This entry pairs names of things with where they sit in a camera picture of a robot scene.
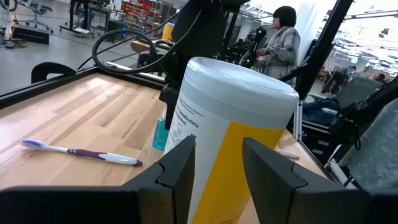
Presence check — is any black equipment case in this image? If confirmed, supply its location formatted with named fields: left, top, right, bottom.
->
left=11, top=26, right=50, bottom=45

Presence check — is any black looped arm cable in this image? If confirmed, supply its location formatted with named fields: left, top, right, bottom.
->
left=91, top=9, right=203, bottom=75

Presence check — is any aluminium profile bracket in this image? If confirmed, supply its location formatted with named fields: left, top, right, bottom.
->
left=293, top=100, right=303, bottom=141

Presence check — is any grey plastic sheet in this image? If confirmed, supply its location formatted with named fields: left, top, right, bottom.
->
left=338, top=98, right=398, bottom=191

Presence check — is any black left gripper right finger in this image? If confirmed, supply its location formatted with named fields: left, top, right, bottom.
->
left=242, top=136, right=371, bottom=224

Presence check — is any red parts shelving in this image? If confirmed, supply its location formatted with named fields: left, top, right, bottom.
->
left=120, top=0, right=158, bottom=30

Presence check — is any wooden background table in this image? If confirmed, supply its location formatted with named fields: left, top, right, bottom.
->
left=130, top=39, right=175, bottom=54

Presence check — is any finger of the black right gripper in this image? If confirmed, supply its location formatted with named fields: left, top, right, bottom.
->
left=159, top=85, right=180, bottom=131

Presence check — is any grey office chair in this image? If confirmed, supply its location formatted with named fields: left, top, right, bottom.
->
left=17, top=0, right=54, bottom=34

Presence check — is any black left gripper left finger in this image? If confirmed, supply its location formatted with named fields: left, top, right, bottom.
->
left=120, top=135, right=197, bottom=224

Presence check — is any slim teal mouthwash bottle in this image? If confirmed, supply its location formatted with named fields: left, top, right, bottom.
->
left=152, top=117, right=170, bottom=151

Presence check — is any yellow background canister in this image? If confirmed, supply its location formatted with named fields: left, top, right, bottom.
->
left=162, top=22, right=175, bottom=42

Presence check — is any black table clamp handle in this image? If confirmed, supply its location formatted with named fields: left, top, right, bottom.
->
left=30, top=61, right=77, bottom=85

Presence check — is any person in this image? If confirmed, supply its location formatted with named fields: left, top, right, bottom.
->
left=253, top=5, right=302, bottom=88

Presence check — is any yellow cup with white lid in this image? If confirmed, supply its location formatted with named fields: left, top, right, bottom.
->
left=164, top=56, right=300, bottom=224

